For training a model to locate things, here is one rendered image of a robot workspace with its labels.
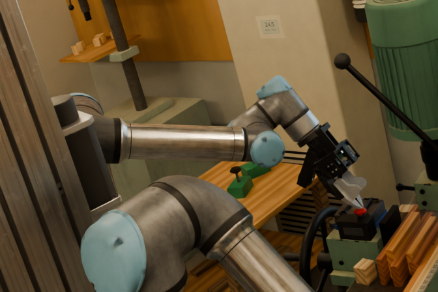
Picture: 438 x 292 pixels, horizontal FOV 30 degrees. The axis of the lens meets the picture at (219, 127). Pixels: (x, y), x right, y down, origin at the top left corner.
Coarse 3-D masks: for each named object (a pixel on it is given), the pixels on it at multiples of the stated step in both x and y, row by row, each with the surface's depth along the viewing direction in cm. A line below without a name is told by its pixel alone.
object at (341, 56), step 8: (336, 56) 170; (344, 56) 169; (336, 64) 169; (344, 64) 169; (352, 72) 169; (360, 80) 169; (368, 88) 169; (376, 88) 169; (376, 96) 169; (384, 96) 168; (384, 104) 169; (392, 104) 168; (392, 112) 169; (400, 112) 168; (408, 120) 168; (416, 128) 167; (424, 136) 167; (432, 144) 167
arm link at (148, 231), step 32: (160, 192) 119; (96, 224) 114; (128, 224) 113; (160, 224) 115; (192, 224) 118; (96, 256) 114; (128, 256) 110; (160, 256) 114; (96, 288) 117; (128, 288) 112; (160, 288) 115
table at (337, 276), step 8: (376, 264) 191; (336, 272) 198; (344, 272) 197; (352, 272) 196; (336, 280) 197; (344, 280) 196; (352, 280) 194; (376, 280) 185; (392, 280) 183; (408, 280) 181; (352, 288) 184; (360, 288) 183; (368, 288) 182; (376, 288) 182; (384, 288) 181; (392, 288) 180; (400, 288) 179
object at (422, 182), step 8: (424, 176) 188; (416, 184) 186; (424, 184) 185; (432, 184) 184; (416, 192) 187; (424, 192) 185; (432, 192) 185; (416, 200) 188; (424, 200) 187; (432, 200) 186; (424, 208) 188; (432, 208) 186
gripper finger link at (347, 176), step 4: (348, 172) 191; (340, 176) 192; (344, 176) 192; (348, 176) 191; (352, 176) 190; (344, 180) 191; (348, 180) 191; (352, 180) 191; (356, 180) 190; (360, 180) 190; (364, 180) 189; (360, 184) 190; (364, 184) 190; (360, 200) 191; (360, 204) 191
